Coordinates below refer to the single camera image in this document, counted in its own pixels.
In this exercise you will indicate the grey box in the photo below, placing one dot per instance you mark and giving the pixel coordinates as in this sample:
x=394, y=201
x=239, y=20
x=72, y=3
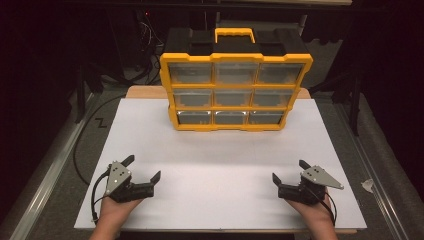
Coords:
x=283, y=26

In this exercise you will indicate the person's left hand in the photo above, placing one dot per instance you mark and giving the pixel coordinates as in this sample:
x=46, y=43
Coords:
x=113, y=213

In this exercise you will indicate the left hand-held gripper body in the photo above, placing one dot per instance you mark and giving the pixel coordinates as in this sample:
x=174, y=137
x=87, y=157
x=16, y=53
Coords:
x=117, y=176

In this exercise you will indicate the white board sheet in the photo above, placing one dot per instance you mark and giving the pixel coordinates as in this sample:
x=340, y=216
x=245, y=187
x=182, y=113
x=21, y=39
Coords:
x=216, y=183

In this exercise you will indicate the black metal stand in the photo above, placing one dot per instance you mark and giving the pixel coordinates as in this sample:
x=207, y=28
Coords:
x=356, y=106
x=80, y=100

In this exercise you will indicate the crumpled white paper scrap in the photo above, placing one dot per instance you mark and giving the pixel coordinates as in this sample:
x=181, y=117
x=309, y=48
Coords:
x=368, y=185

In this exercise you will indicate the person's right hand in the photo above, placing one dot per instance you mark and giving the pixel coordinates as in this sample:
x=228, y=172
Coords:
x=318, y=215

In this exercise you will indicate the yellow and black organizer cabinet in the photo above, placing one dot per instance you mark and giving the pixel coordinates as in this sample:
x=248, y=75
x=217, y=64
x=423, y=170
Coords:
x=200, y=44

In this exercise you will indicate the set of clear plastic drawers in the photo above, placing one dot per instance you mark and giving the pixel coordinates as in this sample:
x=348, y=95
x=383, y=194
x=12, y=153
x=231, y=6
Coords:
x=191, y=73

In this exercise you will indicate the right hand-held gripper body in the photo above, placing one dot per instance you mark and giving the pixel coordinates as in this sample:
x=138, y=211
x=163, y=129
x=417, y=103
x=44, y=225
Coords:
x=316, y=176

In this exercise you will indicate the metal floor rail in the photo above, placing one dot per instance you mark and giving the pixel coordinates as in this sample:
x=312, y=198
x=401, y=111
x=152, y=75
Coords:
x=50, y=176
x=354, y=140

